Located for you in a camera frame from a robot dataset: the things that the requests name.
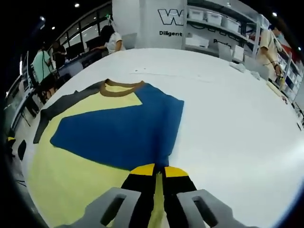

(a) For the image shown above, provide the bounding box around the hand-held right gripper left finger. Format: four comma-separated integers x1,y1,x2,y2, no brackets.
57,163,157,228

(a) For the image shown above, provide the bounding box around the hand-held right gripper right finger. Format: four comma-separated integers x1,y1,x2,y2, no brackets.
162,166,259,228

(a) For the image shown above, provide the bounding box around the yellow blue grey garment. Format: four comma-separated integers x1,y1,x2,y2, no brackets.
27,79,185,228

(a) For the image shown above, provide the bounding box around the black oval object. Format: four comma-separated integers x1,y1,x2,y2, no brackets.
17,139,27,161

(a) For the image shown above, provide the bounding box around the beige cloth item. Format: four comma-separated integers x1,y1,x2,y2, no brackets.
266,82,287,98

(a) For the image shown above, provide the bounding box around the white cloth pile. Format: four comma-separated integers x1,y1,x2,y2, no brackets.
228,61,247,73

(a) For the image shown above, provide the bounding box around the grey chair back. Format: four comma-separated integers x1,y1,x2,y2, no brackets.
122,33,138,49

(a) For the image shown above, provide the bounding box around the white shelf unit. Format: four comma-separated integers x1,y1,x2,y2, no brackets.
276,35,304,103

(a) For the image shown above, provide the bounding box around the grey metal shelf unit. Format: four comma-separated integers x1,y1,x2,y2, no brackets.
181,0,262,60

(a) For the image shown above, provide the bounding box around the group of white storage bins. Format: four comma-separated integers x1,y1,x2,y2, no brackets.
187,7,245,60

